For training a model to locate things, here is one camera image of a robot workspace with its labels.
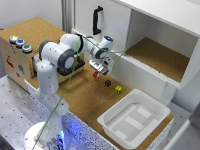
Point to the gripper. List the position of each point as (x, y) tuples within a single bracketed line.
[(100, 64)]

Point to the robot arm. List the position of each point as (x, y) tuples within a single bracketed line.
[(46, 78)]

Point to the purple block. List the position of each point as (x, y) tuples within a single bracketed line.
[(107, 83)]

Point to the yellow block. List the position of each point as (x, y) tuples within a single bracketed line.
[(118, 89)]

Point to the white sliding door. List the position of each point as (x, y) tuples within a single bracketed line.
[(115, 20)]

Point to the white cabinet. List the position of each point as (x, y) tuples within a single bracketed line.
[(160, 50)]

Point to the white plastic box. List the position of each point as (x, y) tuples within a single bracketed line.
[(133, 120)]

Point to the green button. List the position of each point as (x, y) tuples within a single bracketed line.
[(26, 47)]

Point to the wooden drawer box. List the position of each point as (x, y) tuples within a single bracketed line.
[(30, 31)]

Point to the blue button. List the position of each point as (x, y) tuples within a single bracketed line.
[(20, 42)]

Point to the red button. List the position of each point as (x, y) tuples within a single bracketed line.
[(14, 38)]

